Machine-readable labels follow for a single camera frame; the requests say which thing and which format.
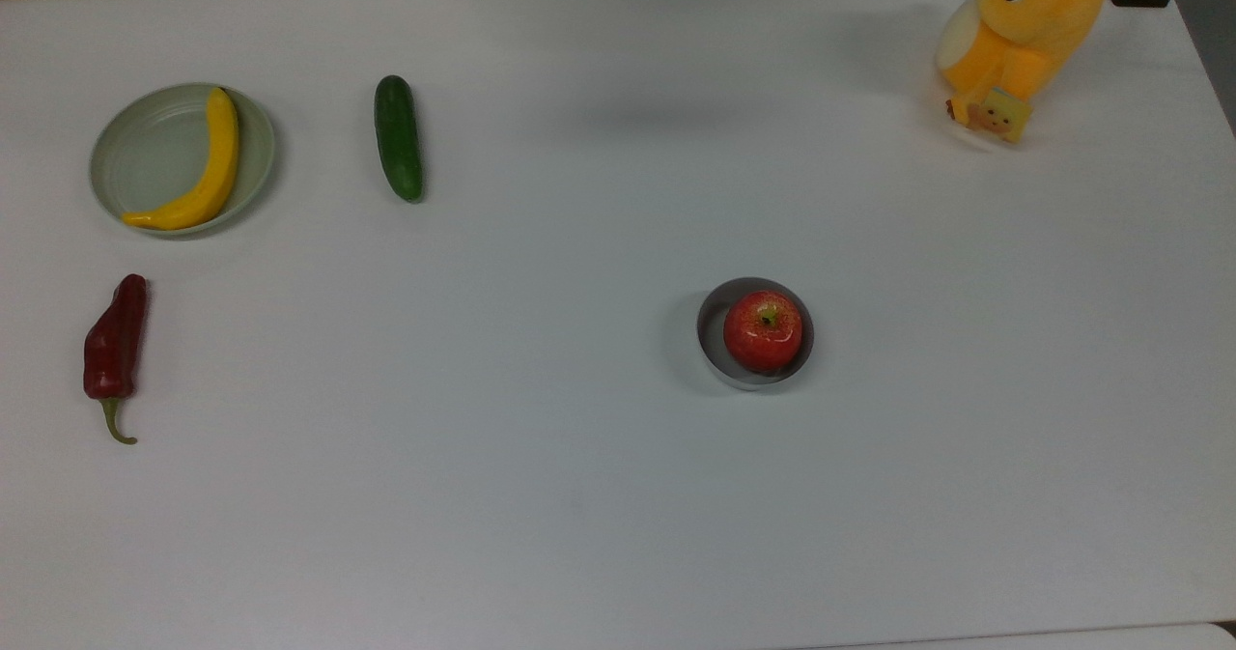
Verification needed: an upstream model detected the yellow banana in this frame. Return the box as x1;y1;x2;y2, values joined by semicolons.
122;87;240;232

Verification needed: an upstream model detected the yellow paper toy tag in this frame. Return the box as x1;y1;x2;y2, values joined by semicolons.
946;88;1033;145

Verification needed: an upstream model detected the dark green cucumber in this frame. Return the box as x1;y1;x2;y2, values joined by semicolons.
374;74;425;203

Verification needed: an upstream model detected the pale green round plate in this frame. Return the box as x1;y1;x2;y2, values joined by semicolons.
89;82;276;237

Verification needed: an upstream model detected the small grey metal bowl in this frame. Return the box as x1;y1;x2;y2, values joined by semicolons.
696;276;815;391

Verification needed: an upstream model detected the orange plush duck toy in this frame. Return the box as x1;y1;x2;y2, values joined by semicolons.
935;0;1117;122

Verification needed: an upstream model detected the red apple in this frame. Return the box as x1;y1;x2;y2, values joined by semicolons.
723;290;804;375

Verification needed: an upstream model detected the dark red chili pepper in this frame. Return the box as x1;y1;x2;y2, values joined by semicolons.
82;273;149;446

